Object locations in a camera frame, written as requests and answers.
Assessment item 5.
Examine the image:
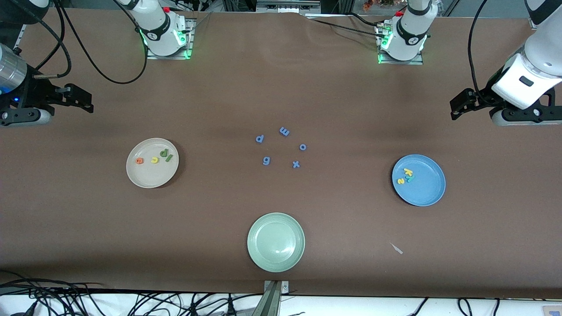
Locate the blue plate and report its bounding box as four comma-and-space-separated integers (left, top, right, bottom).
392, 154, 446, 207

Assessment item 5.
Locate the beige plate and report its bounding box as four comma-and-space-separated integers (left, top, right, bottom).
126, 138, 180, 189

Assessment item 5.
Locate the brown table cover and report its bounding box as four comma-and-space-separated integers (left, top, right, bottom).
0, 8, 562, 299

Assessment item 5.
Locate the pale green plate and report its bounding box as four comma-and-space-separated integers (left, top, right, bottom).
247, 212, 306, 273

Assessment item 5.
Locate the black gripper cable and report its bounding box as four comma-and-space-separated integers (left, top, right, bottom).
11, 0, 72, 80
467, 0, 496, 105

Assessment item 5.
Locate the long black arm cable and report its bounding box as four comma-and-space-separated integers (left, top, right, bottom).
55, 0, 148, 85

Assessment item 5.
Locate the aluminium table edge rail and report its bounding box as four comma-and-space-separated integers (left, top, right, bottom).
12, 24, 28, 51

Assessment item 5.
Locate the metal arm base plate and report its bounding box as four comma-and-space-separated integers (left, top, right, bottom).
378, 24, 424, 65
146, 18, 195, 60

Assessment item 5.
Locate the black cable tangle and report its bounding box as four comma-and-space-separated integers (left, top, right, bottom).
0, 270, 264, 316

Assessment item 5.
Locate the grey metal frame rail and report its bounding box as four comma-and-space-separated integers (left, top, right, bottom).
256, 0, 322, 14

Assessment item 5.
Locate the grey metal camera post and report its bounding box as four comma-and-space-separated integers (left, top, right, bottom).
252, 280, 289, 316

